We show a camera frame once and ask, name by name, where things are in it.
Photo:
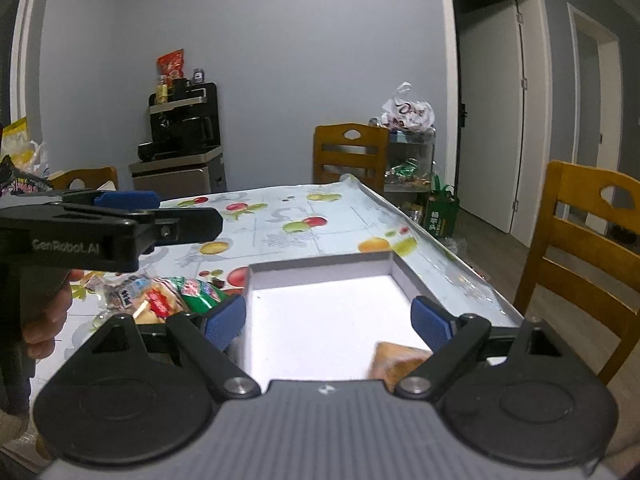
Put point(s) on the clear melon seed packet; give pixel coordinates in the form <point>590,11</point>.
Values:
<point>120,294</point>

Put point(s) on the person's left hand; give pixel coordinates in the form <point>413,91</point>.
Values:
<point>45,320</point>

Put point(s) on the green rice cracker packet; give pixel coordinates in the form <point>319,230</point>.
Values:
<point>195,292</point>

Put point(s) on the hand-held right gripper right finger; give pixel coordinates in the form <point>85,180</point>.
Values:
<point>430,325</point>

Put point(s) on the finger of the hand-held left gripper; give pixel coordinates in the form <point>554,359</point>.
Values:
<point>190,226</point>
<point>127,199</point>

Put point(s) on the yellow plastic bag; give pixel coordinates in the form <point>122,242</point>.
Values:
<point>14,140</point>

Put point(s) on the person's left forearm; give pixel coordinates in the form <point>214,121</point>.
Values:
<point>15,385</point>

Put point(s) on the white door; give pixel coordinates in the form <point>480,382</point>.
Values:
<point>490,120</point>
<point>590,125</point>

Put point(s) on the black water dispenser machine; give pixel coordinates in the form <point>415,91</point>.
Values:
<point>180,130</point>

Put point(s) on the red snack bag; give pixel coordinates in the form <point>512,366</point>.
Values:
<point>171,64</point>

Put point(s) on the white printed plastic bag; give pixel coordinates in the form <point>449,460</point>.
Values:
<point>407,107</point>

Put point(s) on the fruit print tablecloth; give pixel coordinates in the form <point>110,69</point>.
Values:
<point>325,230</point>

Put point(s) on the green shopping bag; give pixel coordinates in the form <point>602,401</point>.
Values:
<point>441,212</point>

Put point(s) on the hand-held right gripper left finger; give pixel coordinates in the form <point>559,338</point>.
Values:
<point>225,322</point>

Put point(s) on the brown snack packet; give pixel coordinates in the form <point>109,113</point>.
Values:
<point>395,365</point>

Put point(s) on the dark printed snack bag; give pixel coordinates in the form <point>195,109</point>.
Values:
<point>22,177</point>

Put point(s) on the wooden chair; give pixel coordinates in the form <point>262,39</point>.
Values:
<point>575,240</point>
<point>350,152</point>
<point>85,177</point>

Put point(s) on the grey metal tray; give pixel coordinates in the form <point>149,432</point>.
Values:
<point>325,320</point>

